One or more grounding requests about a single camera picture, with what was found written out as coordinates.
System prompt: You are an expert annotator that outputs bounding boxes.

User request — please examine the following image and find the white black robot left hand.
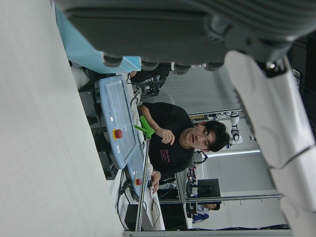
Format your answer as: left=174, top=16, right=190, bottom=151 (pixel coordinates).
left=53, top=0, right=316, bottom=237

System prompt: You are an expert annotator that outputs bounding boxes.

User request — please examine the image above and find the grey robot control box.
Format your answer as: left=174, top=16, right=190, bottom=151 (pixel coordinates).
left=78, top=90, right=117, bottom=180

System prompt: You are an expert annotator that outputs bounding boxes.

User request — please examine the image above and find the person in blue white shirt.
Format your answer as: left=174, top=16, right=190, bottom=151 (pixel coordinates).
left=192, top=201, right=222, bottom=224

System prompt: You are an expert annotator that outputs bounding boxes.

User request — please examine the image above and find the small grey teach pendant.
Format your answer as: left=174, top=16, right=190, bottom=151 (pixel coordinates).
left=124, top=138, right=155, bottom=198

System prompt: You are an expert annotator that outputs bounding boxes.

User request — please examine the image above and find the aluminium profile pole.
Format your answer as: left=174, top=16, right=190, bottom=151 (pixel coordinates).
left=122, top=229, right=294, bottom=237

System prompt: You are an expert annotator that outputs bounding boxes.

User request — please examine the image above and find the person in black shirt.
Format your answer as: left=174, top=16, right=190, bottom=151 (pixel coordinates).
left=137, top=101, right=232, bottom=196

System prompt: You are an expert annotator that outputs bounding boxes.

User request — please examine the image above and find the large grey teach pendant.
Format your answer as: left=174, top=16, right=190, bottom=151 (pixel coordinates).
left=98, top=75, right=147, bottom=170

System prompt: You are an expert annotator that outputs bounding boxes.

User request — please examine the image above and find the green plastic clamp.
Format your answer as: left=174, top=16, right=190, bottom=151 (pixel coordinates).
left=134, top=115, right=156, bottom=139

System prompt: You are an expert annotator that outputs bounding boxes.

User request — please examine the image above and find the white humanoid robot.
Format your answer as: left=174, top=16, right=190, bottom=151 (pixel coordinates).
left=228, top=111, right=244, bottom=150

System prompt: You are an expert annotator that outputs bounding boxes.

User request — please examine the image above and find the person right forearm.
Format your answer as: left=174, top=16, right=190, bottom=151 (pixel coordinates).
left=137, top=105, right=176, bottom=146

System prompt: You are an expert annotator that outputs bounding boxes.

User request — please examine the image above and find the light blue plastic box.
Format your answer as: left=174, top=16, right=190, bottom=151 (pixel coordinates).
left=54, top=4, right=141, bottom=74

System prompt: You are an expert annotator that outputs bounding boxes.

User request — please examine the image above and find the person left forearm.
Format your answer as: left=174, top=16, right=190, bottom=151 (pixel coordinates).
left=150, top=170, right=161, bottom=195

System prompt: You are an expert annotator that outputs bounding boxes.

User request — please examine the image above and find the small black office monitor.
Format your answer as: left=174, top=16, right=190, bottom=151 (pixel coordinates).
left=197, top=179, right=221, bottom=198

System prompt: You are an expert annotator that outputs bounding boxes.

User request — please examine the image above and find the metal claw grabber tool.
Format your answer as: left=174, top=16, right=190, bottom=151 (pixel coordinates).
left=135, top=135, right=151, bottom=232

